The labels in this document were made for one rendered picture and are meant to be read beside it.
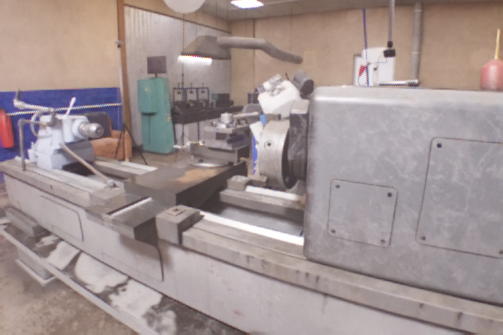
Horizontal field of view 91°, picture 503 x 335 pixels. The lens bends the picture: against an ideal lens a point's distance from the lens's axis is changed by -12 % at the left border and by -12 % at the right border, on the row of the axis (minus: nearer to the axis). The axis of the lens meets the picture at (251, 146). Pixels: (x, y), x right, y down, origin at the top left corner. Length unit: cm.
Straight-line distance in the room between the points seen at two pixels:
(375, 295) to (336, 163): 36
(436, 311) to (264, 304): 51
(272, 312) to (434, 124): 75
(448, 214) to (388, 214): 13
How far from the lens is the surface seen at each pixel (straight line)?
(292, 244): 96
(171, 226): 104
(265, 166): 94
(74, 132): 193
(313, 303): 95
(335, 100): 71
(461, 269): 83
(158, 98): 565
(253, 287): 101
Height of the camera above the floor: 134
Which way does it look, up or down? 12 degrees down
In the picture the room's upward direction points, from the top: straight up
